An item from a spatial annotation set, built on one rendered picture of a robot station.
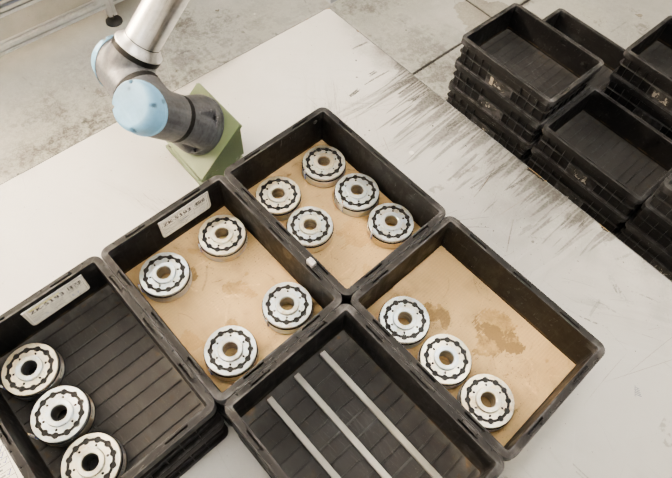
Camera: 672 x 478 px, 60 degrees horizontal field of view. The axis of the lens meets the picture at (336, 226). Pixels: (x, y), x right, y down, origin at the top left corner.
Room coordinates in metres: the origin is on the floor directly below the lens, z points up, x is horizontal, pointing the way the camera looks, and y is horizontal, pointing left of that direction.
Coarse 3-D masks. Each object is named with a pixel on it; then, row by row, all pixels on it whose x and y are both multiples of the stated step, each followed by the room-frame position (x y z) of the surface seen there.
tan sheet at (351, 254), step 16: (320, 144) 0.91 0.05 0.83; (272, 176) 0.80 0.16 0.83; (288, 176) 0.80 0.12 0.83; (304, 192) 0.76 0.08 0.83; (320, 192) 0.77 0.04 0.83; (336, 208) 0.73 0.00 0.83; (336, 224) 0.68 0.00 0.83; (352, 224) 0.69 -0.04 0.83; (416, 224) 0.70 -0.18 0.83; (336, 240) 0.64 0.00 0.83; (352, 240) 0.64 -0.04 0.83; (368, 240) 0.65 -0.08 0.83; (320, 256) 0.60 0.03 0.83; (336, 256) 0.60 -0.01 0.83; (352, 256) 0.60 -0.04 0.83; (368, 256) 0.61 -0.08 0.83; (384, 256) 0.61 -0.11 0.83; (336, 272) 0.56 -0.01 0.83; (352, 272) 0.56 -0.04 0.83
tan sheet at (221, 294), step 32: (192, 256) 0.57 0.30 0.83; (256, 256) 0.58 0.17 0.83; (192, 288) 0.50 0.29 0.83; (224, 288) 0.50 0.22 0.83; (256, 288) 0.51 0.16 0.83; (192, 320) 0.43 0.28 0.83; (224, 320) 0.43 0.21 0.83; (256, 320) 0.44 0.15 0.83; (192, 352) 0.36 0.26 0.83; (224, 384) 0.30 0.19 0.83
